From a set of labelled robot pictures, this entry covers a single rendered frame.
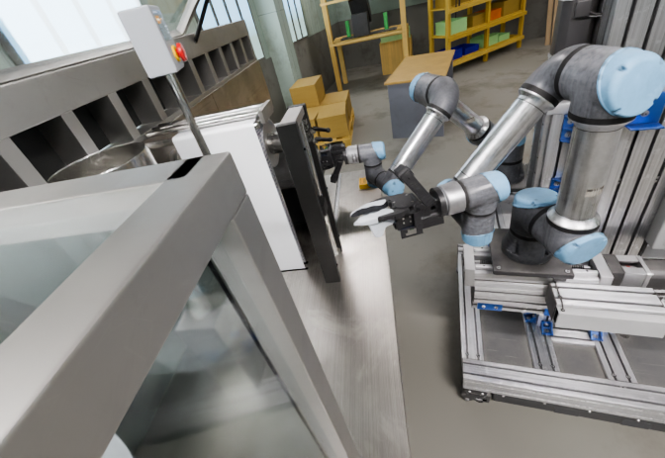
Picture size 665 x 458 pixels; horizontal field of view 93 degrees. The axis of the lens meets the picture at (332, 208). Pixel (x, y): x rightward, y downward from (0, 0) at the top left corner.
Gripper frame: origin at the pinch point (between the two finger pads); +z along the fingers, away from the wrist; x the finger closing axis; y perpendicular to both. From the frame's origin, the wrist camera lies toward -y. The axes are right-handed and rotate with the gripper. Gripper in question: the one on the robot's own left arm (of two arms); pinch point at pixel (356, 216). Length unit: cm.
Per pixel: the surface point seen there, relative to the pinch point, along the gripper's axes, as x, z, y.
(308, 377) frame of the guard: -45.0, 11.9, -9.6
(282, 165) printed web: 40.6, 17.0, -4.6
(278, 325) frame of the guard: -46, 12, -17
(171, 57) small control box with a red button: -3.0, 24.7, -39.7
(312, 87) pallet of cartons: 396, -18, 1
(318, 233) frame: 15.5, 10.7, 10.7
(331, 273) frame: 17.7, 10.5, 27.1
